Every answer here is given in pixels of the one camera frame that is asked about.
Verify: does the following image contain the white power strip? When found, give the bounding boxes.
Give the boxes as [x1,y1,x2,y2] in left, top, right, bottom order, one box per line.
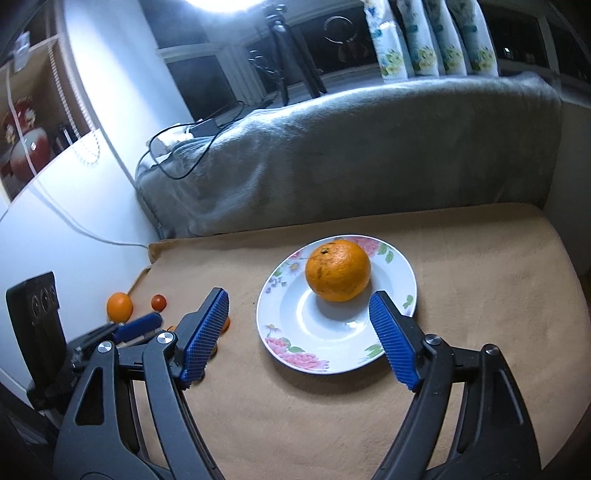
[146,128,193,157]

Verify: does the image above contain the orange by the wall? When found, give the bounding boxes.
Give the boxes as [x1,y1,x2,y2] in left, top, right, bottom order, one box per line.
[106,292,133,323]

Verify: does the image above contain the small orange mandarin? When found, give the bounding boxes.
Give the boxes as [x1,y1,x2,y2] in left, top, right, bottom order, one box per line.
[221,317,231,334]

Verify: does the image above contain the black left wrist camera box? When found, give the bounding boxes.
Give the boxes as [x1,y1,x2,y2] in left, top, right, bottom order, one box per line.
[6,272,66,389]

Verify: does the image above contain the white cable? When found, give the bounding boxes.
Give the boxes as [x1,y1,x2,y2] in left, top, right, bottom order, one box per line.
[4,68,151,249]

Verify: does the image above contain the black tripod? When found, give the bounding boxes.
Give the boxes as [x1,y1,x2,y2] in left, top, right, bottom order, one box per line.
[249,3,328,106]

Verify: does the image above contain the bright ring lamp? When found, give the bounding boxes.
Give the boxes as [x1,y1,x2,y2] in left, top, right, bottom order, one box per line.
[186,0,266,15]

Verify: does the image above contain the red white ceramic jar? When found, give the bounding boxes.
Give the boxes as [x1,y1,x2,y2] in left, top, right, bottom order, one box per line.
[2,97,51,179]

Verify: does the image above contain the grey blanket cushion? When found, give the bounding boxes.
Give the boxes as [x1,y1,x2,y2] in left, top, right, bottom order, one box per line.
[136,73,562,239]

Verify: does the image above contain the black cable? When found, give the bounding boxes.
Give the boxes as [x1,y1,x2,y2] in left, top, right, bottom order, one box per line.
[148,100,247,181]

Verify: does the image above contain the small red tomato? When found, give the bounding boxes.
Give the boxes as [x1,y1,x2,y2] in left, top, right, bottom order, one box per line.
[150,294,167,312]

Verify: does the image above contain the large orange on plate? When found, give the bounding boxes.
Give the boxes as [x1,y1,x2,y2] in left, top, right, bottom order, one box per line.
[304,239,370,303]

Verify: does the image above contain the black power adapter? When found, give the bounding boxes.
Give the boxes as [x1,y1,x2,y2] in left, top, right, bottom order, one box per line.
[188,119,219,138]

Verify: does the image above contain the white floral plate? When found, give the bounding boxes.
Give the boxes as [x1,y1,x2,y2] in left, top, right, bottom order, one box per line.
[256,235,418,375]

